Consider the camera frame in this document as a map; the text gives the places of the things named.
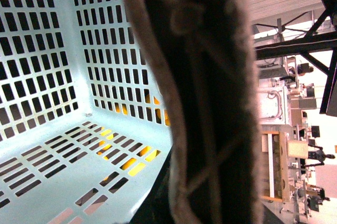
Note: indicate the light blue plastic basket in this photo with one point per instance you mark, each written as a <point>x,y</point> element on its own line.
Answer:
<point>84,129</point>

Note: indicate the black shelf frame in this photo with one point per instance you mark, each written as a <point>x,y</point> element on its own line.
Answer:
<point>312,42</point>

